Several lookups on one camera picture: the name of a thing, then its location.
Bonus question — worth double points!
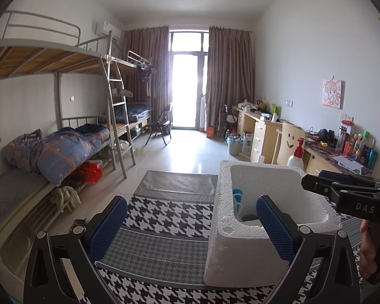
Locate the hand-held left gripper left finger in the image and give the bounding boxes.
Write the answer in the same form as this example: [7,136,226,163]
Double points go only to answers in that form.
[24,195,128,304]

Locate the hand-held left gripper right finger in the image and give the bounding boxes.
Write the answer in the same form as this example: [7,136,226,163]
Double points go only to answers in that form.
[256,195,362,304]

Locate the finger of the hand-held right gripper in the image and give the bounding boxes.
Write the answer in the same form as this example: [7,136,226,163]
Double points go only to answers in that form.
[318,170,379,184]
[301,174,380,205]

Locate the white foam box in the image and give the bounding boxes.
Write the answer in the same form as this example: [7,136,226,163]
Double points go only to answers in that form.
[203,160,343,289]

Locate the blue face mask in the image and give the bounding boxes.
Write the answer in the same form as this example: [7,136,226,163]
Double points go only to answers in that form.
[232,188,244,219]

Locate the person's right hand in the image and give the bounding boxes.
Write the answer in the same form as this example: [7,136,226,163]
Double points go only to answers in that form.
[359,220,379,279]

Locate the wooden desk with patterned top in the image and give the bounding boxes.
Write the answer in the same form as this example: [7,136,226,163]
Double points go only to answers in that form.
[304,131,380,178]

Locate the white papers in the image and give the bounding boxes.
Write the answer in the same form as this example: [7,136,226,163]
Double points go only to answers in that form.
[332,155,365,171]

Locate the white red pump bottle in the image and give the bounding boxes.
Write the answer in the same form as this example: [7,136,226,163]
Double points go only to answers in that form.
[287,138,305,168]

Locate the row of toiletry bottles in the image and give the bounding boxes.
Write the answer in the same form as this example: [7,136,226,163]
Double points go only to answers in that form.
[336,123,379,169]

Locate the black headphones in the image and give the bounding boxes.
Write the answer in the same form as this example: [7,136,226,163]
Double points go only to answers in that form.
[317,128,337,143]

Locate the wooden smiley chair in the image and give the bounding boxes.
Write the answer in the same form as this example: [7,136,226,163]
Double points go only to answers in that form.
[272,122,305,167]

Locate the yellowish rag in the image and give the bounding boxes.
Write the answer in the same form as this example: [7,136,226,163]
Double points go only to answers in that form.
[49,185,83,213]

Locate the houndstooth table cloth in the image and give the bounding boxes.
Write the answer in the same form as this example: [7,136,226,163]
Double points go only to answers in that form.
[93,170,362,304]

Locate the red plastic bag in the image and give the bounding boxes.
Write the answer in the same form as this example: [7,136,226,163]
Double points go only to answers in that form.
[73,161,103,184]

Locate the wooden desk with drawers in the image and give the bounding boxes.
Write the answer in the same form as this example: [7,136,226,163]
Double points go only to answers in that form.
[232,106,284,164]

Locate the white carton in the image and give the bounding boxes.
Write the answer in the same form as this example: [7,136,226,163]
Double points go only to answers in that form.
[242,132,253,156]

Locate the blue orange quilt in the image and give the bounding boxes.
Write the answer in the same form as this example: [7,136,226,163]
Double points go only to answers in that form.
[38,123,111,186]

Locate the white bucket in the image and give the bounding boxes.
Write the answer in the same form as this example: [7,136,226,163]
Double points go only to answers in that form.
[226,135,243,156]

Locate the black folding chair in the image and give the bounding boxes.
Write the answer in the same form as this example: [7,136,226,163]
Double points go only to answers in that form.
[145,104,172,147]

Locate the purple grey blanket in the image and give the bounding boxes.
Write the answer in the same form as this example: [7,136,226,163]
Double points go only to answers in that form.
[1,129,46,175]

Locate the black folding cart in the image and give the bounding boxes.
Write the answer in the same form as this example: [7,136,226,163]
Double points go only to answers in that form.
[218,105,238,140]

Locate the dark blue quilt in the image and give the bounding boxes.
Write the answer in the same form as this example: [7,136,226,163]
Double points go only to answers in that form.
[127,103,153,122]

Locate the grey pillow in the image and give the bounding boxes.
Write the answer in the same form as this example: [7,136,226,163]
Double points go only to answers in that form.
[112,88,134,99]

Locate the brown curtain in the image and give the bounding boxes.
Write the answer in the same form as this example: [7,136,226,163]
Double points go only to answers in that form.
[208,25,257,130]
[122,27,171,130]

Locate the grey metal ladder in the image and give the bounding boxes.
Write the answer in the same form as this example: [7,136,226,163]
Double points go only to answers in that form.
[100,30,137,178]

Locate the dark hanging clothes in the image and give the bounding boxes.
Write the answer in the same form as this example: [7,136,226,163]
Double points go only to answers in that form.
[136,63,156,81]

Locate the glass balcony door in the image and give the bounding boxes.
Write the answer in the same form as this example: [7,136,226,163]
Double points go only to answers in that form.
[169,31,210,131]

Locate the grey metal bunk bed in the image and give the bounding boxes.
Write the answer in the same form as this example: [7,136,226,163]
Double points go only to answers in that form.
[0,10,137,289]
[108,50,154,140]

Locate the white air conditioner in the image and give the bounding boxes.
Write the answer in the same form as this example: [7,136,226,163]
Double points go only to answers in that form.
[95,21,120,41]

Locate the pink wall picture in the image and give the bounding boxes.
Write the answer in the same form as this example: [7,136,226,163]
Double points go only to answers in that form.
[321,78,345,110]

